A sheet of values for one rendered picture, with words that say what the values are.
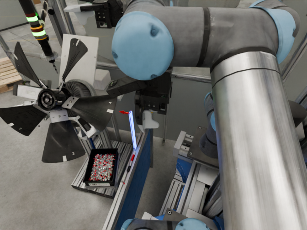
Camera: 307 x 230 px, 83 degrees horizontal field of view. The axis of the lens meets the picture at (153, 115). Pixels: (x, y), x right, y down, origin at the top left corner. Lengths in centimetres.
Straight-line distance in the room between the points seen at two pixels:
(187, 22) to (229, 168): 17
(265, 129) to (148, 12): 18
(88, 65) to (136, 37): 108
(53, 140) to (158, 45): 97
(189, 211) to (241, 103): 78
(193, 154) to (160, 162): 117
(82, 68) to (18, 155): 165
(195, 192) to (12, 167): 213
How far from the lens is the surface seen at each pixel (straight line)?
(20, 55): 123
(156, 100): 40
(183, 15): 24
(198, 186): 97
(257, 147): 18
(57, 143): 112
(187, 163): 107
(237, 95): 20
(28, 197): 230
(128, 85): 41
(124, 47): 21
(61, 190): 217
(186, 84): 158
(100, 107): 96
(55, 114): 112
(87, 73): 127
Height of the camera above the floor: 183
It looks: 46 degrees down
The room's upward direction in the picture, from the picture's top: straight up
